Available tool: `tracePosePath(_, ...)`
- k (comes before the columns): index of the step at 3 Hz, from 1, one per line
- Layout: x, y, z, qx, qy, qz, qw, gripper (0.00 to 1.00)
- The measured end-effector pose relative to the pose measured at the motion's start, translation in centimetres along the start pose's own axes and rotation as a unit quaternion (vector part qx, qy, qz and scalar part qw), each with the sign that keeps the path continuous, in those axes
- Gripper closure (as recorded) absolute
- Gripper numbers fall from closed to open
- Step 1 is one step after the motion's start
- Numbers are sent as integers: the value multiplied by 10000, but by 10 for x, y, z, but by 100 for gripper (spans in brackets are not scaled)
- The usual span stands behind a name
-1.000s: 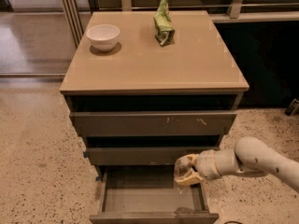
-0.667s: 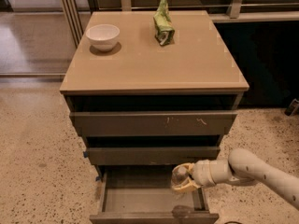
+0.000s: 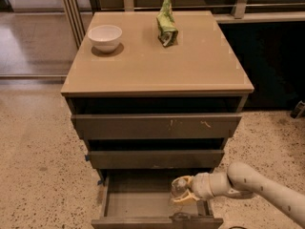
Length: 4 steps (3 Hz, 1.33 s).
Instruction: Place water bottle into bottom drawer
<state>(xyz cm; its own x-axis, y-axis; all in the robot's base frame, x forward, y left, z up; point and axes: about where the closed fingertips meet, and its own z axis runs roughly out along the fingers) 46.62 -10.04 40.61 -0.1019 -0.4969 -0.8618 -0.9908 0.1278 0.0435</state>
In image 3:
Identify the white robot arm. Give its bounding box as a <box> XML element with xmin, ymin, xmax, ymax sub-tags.
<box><xmin>171</xmin><ymin>162</ymin><xmax>305</xmax><ymax>228</ymax></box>

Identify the metal railing frame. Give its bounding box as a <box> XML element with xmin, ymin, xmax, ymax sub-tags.
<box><xmin>63</xmin><ymin>0</ymin><xmax>305</xmax><ymax>42</ymax></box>

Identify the grey middle drawer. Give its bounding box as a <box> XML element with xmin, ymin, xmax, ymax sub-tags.
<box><xmin>88</xmin><ymin>150</ymin><xmax>224</xmax><ymax>169</ymax></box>

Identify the grey open bottom drawer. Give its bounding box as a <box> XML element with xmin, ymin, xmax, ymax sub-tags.
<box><xmin>91</xmin><ymin>170</ymin><xmax>223</xmax><ymax>229</ymax></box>

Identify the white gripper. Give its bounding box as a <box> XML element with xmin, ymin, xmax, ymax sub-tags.
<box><xmin>172</xmin><ymin>173</ymin><xmax>214</xmax><ymax>205</ymax></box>

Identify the green crumpled snack bag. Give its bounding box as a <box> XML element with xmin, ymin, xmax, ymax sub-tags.
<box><xmin>156</xmin><ymin>0</ymin><xmax>178</xmax><ymax>47</ymax></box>

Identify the white ceramic bowl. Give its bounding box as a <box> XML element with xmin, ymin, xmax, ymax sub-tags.
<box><xmin>88</xmin><ymin>25</ymin><xmax>122</xmax><ymax>52</ymax></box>

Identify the grey drawer cabinet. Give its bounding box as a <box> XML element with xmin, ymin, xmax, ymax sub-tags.
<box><xmin>61</xmin><ymin>11</ymin><xmax>254</xmax><ymax>178</ymax></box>

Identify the grey top drawer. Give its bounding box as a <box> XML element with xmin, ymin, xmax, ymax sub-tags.
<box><xmin>71</xmin><ymin>114</ymin><xmax>241</xmax><ymax>139</ymax></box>

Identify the clear plastic water bottle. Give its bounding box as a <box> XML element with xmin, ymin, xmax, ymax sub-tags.
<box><xmin>171</xmin><ymin>178</ymin><xmax>188</xmax><ymax>198</ymax></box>

